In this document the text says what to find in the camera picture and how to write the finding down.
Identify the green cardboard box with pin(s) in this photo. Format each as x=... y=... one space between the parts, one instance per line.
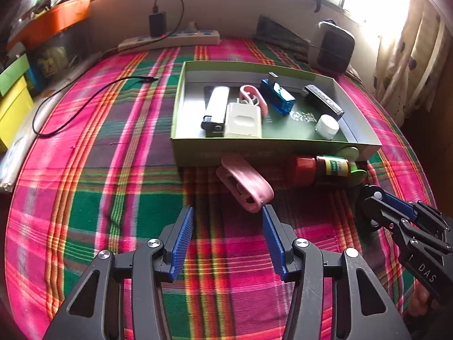
x=247 y=154

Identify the white power strip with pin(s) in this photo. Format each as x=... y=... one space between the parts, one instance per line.
x=191 y=39

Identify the green box lid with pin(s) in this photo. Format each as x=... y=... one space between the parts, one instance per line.
x=12 y=74

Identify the white plastic case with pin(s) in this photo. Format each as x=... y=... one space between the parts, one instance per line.
x=243 y=122

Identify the small white plug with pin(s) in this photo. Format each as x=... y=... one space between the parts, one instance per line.
x=191 y=26

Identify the grey fan heater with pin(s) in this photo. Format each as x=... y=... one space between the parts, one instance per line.
x=332 y=47

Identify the small black object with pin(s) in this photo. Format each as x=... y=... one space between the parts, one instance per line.
x=302 y=57

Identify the clear storage container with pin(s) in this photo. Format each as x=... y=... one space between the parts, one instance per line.
x=60 y=56

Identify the orange plastic bin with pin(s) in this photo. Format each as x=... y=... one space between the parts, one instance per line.
x=53 y=21

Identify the person's right hand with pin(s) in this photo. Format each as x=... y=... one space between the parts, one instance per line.
x=422 y=299

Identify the white plastic sheet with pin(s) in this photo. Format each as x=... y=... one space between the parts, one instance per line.
x=16 y=163

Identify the blue box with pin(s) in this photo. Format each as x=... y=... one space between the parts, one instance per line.
x=33 y=78

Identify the yellow box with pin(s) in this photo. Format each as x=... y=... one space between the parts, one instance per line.
x=14 y=113

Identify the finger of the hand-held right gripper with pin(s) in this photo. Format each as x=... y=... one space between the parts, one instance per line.
x=400 y=205
x=371 y=209

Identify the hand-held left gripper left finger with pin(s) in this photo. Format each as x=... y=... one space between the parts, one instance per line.
x=180 y=246

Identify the red-capped small bottle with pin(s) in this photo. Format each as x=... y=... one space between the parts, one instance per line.
x=304 y=170

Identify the black remote key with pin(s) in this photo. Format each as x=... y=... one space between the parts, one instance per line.
x=324 y=101

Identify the dotted cream curtain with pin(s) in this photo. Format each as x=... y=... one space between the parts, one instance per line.
x=410 y=60

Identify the blue usb device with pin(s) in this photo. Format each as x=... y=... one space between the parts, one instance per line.
x=279 y=97

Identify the white round cap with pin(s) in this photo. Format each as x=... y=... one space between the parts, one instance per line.
x=327 y=125

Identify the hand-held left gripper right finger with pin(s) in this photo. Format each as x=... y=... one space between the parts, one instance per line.
x=274 y=244

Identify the dark green bag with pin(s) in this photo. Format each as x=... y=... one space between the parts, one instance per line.
x=279 y=33

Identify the white black stapler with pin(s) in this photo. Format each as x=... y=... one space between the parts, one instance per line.
x=217 y=106

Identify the green plastic spool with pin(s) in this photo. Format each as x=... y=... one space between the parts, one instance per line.
x=355 y=163

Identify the black charger adapter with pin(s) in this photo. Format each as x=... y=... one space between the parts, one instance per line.
x=158 y=24

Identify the pink plastic clip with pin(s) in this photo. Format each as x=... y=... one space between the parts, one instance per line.
x=262 y=104
x=247 y=180

